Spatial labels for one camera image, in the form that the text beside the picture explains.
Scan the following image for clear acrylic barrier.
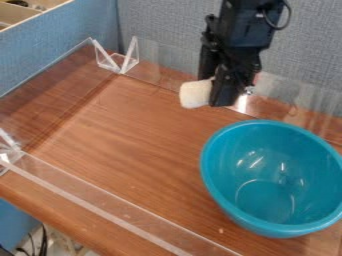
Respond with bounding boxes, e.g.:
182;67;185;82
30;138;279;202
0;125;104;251
0;43;112;143
128;37;342;146
0;128;240;256

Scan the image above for blue plastic bowl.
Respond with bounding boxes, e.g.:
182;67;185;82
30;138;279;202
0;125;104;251
200;120;342;238

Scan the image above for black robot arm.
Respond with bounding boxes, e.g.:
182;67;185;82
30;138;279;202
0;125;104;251
197;0;291;107

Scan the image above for clear acrylic corner bracket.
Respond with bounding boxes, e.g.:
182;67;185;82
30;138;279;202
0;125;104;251
90;37;140;74

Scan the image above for wooden shelf unit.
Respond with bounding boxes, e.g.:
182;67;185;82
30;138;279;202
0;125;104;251
0;0;74;33

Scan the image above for white brown toy mushroom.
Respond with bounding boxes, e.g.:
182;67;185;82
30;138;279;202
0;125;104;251
178;78;212;109

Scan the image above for clear acrylic front barrier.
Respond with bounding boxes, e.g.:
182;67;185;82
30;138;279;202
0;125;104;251
0;128;240;256

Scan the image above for clear acrylic back barrier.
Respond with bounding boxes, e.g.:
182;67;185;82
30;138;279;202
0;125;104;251
128;37;342;146

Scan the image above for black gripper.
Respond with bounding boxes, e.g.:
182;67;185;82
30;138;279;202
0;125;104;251
197;6;285;107

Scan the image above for black cables under table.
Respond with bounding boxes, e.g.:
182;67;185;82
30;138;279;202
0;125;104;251
0;223;50;256

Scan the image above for clear acrylic left barrier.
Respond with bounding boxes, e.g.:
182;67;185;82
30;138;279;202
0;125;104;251
0;43;112;143

